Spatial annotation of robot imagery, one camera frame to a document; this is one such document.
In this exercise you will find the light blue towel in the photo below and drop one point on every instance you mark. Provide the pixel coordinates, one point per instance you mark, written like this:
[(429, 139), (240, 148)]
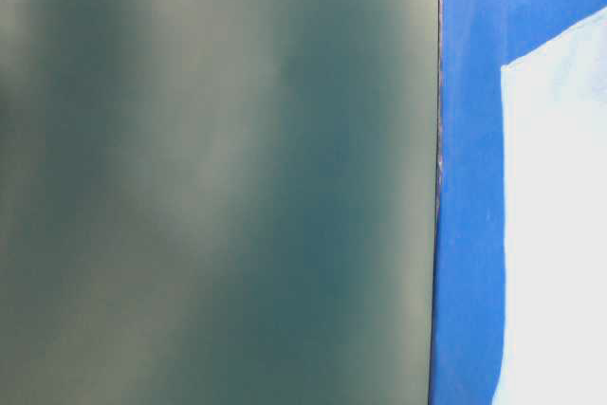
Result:
[(554, 104)]

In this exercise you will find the blue table cloth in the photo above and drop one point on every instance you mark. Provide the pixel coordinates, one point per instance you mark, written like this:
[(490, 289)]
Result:
[(477, 37)]

